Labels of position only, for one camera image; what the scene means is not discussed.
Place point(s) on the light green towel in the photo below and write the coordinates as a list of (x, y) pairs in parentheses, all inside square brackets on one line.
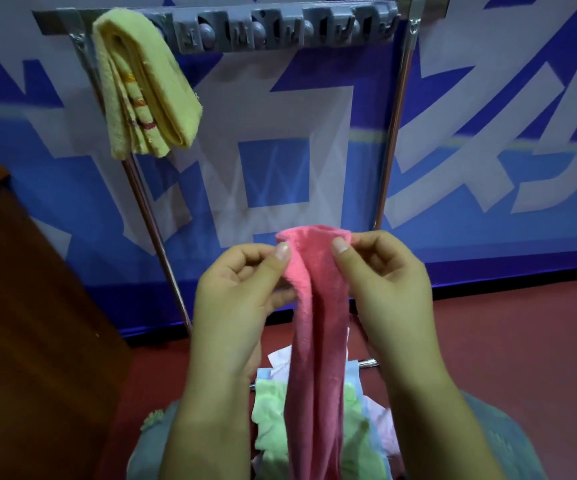
[(271, 424)]

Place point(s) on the grey plastic hook rail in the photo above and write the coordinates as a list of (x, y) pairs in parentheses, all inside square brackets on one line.
[(313, 19)]

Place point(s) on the person's left hand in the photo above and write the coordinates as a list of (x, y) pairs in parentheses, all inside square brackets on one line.
[(228, 314)]

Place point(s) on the white pink patterned towel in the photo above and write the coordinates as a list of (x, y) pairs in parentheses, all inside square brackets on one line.
[(281, 364)]

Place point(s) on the person's right hand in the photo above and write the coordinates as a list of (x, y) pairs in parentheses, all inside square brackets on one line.
[(393, 304)]

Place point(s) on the person's leg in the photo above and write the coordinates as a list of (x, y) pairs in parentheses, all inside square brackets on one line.
[(508, 444), (151, 454)]

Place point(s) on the person's right forearm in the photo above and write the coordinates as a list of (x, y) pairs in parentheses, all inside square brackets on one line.
[(438, 434)]

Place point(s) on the brown wooden cabinet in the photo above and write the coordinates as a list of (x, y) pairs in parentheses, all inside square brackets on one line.
[(33, 344)]

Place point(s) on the light blue towel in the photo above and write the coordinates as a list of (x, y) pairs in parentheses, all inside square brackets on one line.
[(352, 374)]

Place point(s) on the yellow striped towel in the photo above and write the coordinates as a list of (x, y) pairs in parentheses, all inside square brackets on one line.
[(168, 94)]

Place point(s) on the blue white printed banner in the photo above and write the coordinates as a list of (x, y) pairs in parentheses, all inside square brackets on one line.
[(493, 119)]

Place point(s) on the person's left leg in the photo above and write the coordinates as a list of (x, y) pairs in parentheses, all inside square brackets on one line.
[(151, 454)]

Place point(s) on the person's right leg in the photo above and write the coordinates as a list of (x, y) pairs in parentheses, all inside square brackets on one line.
[(508, 444)]

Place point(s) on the metal rack frame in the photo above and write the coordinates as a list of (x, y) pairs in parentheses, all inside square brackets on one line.
[(53, 20)]

